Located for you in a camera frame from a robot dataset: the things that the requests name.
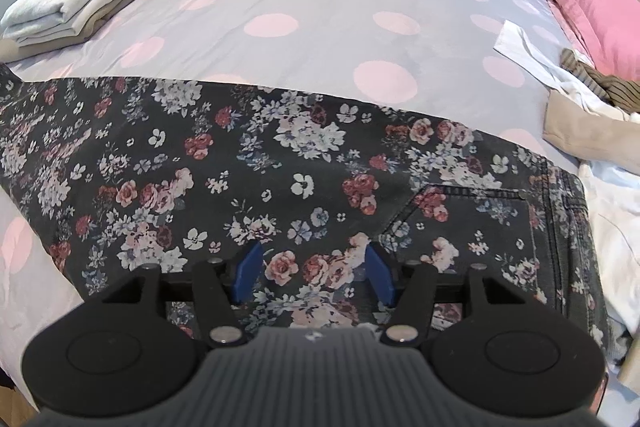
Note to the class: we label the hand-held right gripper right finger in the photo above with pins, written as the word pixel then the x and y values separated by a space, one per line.
pixel 378 274

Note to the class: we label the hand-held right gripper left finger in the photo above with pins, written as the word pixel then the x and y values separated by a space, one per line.
pixel 248 274

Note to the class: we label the dark floral pants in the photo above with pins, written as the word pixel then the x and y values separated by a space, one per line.
pixel 250 157

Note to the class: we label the white shirt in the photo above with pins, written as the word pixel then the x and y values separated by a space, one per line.
pixel 515 39

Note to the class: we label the brown striped garment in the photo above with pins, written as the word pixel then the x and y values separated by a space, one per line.
pixel 615 89

